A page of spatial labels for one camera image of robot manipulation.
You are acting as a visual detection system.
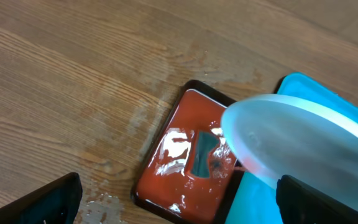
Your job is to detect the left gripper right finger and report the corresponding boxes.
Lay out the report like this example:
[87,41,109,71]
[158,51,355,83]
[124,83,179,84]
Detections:
[276,175,358,224]

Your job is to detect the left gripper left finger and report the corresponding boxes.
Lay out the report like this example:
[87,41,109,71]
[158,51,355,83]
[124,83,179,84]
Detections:
[0,172,83,224]

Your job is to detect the light blue plate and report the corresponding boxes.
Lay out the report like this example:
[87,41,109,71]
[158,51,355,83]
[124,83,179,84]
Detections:
[221,94,358,211]

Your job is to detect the teal plastic tray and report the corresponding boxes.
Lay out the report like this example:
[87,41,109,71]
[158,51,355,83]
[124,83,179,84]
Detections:
[226,73,358,223]

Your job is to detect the black tray with red water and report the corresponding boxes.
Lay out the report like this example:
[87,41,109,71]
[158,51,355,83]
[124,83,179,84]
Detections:
[131,80,243,223]

